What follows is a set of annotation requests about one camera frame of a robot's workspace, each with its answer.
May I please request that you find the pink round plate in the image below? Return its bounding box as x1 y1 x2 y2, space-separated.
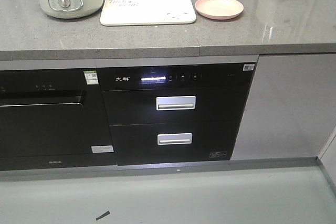
195 0 244 20

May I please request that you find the silver drawer handle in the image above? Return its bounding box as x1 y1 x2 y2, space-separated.
156 95 196 111
157 133 193 145

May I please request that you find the silver upper drawer handle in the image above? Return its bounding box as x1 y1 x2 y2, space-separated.
156 95 196 111

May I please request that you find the cream bear serving tray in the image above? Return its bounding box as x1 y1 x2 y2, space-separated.
100 0 196 26

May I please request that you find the black floor tape strip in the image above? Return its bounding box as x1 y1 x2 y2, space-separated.
96 211 110 221

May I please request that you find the black built-in dishwasher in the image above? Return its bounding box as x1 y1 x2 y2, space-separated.
1 69 116 171

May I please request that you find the grey cabinet door panel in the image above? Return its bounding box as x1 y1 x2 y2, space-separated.
232 54 335 160

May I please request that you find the silver lower drawer handle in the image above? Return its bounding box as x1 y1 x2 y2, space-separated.
157 133 193 145

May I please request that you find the black drawer sterilizer cabinet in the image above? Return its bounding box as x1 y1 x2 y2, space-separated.
97 62 255 165

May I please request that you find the white side cabinet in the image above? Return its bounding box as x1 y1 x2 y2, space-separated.
318 128 336 183

